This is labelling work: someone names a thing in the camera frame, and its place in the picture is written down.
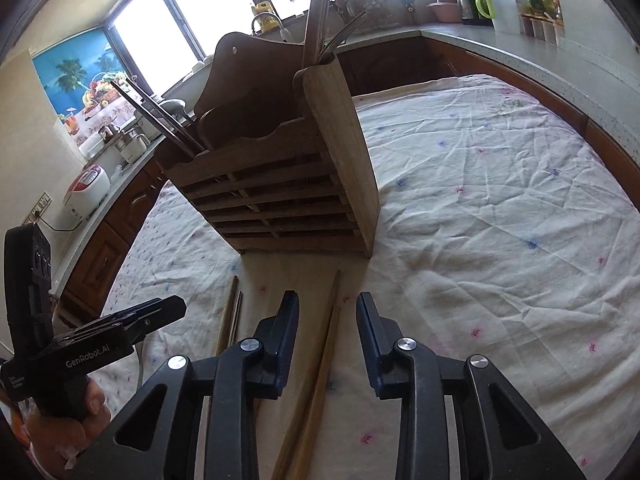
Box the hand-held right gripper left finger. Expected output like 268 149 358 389
65 290 301 480

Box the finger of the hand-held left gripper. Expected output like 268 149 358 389
55 295 181 337
120 305 188 346

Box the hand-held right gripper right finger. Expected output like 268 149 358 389
356 292 586 480

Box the wooden utensil holder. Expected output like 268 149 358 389
155 31 379 259

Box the large steel fork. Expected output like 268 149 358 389
327 10 371 58

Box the person's left hand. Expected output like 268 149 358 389
22 377 113 473

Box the white red rice cooker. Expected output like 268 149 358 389
62 165 111 221

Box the small white electric pot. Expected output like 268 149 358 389
115 131 151 164

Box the white floral tablecloth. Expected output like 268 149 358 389
95 74 640 480

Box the steel kitchen faucet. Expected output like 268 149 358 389
250 12 292 44

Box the large kitchen window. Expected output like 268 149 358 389
102 0 441 93

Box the yellow bottle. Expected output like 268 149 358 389
252 1 277 32

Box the grey kitchen countertop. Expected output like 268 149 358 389
50 22 640 291

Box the pink basin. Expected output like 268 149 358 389
427 2 464 24

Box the steel electric kettle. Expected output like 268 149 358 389
456 0 489 26

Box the white seasoning jars set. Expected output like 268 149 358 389
519 12 566 44

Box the black power cable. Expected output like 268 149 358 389
34 212 83 234

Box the wall power outlet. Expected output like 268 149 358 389
24 192 54 226

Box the palm tree wall poster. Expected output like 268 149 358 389
32 27 132 136

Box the white pitcher green handle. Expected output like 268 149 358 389
475 0 524 34

